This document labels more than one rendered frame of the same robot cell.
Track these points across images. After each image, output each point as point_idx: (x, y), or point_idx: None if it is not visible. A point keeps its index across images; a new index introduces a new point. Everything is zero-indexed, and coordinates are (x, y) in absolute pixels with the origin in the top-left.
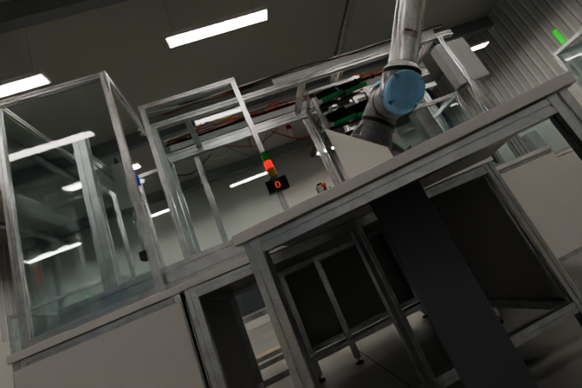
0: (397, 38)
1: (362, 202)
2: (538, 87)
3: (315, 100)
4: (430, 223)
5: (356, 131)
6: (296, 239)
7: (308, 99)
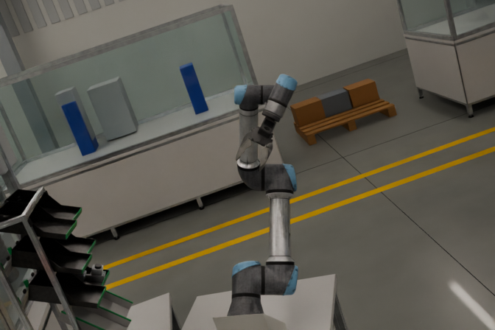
0: (286, 239)
1: None
2: (334, 283)
3: (34, 230)
4: None
5: (251, 308)
6: None
7: (13, 224)
